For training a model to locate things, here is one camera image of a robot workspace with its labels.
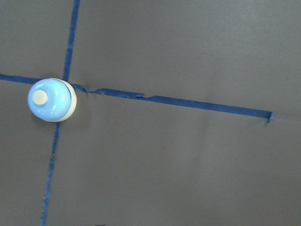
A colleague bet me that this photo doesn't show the blue tape strip crosswise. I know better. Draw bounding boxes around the blue tape strip crosswise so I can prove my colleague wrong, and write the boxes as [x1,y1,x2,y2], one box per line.
[0,73,275,124]

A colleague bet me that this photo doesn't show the blue tape strip lengthwise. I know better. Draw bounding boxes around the blue tape strip lengthwise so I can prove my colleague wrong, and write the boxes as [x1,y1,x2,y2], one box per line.
[39,0,81,226]

